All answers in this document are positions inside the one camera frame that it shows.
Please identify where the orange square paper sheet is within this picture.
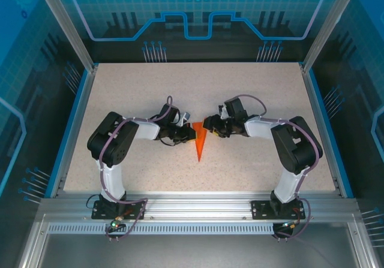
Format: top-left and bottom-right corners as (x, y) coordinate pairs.
(191, 118), (208, 163)

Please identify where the grey metal sheet panel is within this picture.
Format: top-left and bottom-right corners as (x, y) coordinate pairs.
(37, 233), (361, 268)

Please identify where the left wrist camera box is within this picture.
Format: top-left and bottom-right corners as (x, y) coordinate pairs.
(178, 112), (193, 128)

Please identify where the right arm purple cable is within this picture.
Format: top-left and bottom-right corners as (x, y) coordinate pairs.
(235, 94), (325, 241)

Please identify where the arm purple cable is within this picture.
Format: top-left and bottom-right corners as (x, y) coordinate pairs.
(98, 95), (175, 242)
(235, 94), (325, 241)

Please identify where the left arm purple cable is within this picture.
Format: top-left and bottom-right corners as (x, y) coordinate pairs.
(98, 95), (175, 242)

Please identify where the aluminium mounting rail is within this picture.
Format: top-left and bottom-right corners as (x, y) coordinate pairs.
(38, 191), (361, 222)

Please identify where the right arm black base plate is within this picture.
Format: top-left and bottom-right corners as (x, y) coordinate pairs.
(250, 200), (307, 220)

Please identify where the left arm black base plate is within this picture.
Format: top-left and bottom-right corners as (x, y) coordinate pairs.
(91, 200), (147, 220)

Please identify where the slotted grey cable duct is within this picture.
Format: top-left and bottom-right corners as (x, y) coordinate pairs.
(47, 222), (275, 236)

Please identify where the aluminium side rail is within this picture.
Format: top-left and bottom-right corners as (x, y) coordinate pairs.
(301, 65), (355, 198)
(49, 65), (98, 198)

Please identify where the cable connector with green light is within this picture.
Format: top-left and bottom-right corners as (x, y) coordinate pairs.
(109, 218), (125, 231)
(280, 219), (301, 231)

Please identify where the aluminium frame post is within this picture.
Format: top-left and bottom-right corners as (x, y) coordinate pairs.
(33, 0), (99, 73)
(301, 0), (362, 73)

